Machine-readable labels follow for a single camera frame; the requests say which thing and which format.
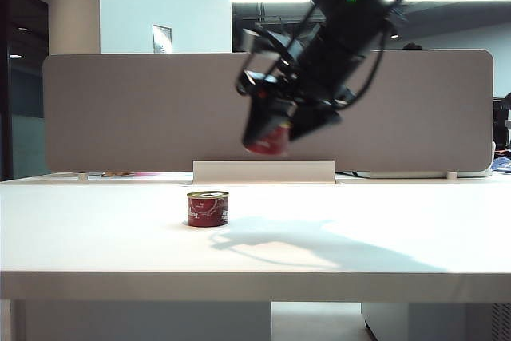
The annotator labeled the black office chair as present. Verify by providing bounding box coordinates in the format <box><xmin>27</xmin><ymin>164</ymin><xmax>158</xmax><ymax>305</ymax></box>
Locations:
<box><xmin>492</xmin><ymin>97</ymin><xmax>511</xmax><ymax>147</ymax></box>

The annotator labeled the white flat desk device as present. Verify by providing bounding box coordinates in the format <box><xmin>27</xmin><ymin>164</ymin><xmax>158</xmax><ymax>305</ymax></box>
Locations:
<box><xmin>356</xmin><ymin>168</ymin><xmax>494</xmax><ymax>180</ymax></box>

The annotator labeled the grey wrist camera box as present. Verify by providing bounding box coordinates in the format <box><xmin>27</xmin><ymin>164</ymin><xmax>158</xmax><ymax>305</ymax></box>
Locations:
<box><xmin>240</xmin><ymin>27</ymin><xmax>320</xmax><ymax>63</ymax></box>

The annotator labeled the blue cloth bundle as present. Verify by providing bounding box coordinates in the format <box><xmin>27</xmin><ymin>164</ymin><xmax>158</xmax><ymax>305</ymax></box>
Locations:
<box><xmin>491</xmin><ymin>156</ymin><xmax>511</xmax><ymax>175</ymax></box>

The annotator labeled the white desk modesty panel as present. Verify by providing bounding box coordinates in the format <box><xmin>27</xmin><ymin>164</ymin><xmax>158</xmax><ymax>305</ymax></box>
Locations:
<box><xmin>10</xmin><ymin>299</ymin><xmax>273</xmax><ymax>341</ymax></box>

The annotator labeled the framed wall notice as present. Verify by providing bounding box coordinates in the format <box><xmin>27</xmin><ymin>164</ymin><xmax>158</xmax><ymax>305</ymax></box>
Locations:
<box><xmin>152</xmin><ymin>24</ymin><xmax>173</xmax><ymax>55</ymax></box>

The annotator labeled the red tomato paste can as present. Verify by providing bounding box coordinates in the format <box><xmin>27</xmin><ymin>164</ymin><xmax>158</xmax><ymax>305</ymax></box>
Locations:
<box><xmin>185</xmin><ymin>191</ymin><xmax>230</xmax><ymax>228</ymax></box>
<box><xmin>244</xmin><ymin>121</ymin><xmax>291</xmax><ymax>157</ymax></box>

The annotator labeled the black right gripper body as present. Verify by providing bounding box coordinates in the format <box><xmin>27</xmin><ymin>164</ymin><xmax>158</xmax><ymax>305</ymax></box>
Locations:
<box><xmin>236</xmin><ymin>56</ymin><xmax>357</xmax><ymax>115</ymax></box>

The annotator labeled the grey fabric desk partition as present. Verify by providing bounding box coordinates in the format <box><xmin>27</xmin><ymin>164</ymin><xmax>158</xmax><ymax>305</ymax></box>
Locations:
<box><xmin>42</xmin><ymin>49</ymin><xmax>495</xmax><ymax>174</ymax></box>

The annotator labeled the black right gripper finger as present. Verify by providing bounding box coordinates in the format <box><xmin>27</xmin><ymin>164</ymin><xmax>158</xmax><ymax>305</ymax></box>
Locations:
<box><xmin>288</xmin><ymin>103</ymin><xmax>343</xmax><ymax>143</ymax></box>
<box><xmin>241</xmin><ymin>95</ymin><xmax>297</xmax><ymax>149</ymax></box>

